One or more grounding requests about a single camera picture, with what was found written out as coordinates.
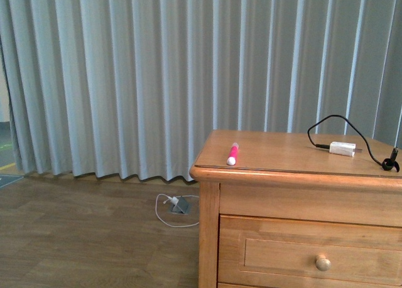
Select pink marker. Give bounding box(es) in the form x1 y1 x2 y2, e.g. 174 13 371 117
226 142 239 166

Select grey pleated curtain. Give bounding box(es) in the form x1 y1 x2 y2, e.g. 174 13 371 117
1 0 401 179

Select round wooden drawer knob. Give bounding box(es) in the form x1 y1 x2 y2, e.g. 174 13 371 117
315 254 332 272

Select wooden top drawer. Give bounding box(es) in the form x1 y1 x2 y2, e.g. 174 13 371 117
218 215 401 287

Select wooden nightstand cabinet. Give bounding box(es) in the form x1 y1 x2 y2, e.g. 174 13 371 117
190 130 401 287

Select white floor plug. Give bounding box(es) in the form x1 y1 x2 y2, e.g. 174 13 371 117
163 196 179 206

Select grey floor socket box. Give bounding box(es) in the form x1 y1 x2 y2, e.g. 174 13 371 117
169 196 191 215

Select black charger cable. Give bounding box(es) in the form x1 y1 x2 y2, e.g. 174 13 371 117
307 114 400 171

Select white charger adapter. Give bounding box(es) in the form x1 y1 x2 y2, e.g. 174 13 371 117
329 142 362 157

